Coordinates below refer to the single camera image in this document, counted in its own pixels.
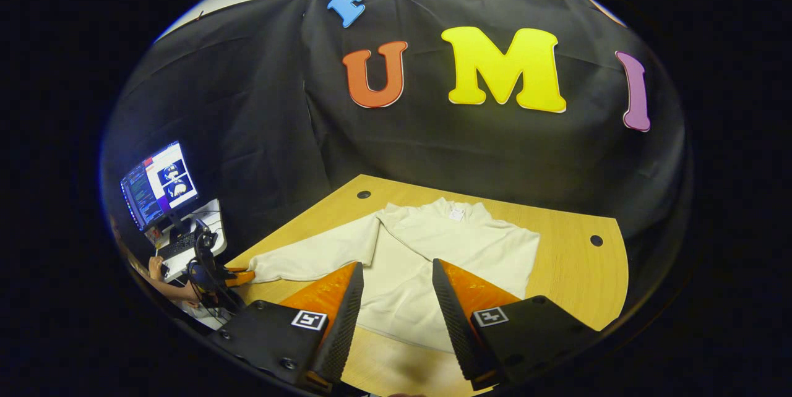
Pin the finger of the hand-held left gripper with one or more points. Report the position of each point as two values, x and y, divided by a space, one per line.
241 277

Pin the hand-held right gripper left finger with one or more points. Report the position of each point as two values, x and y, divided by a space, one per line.
346 323

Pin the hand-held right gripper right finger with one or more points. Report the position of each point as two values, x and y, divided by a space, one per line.
451 316

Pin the cream knit sweater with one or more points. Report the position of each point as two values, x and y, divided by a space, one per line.
433 242

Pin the black keyboard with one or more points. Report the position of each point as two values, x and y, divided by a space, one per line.
176 245

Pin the white side desk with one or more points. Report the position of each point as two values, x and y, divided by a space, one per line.
213 217

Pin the computer monitor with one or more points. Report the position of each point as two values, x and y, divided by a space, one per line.
161 183

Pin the black backdrop cloth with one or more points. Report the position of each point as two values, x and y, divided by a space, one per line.
433 143

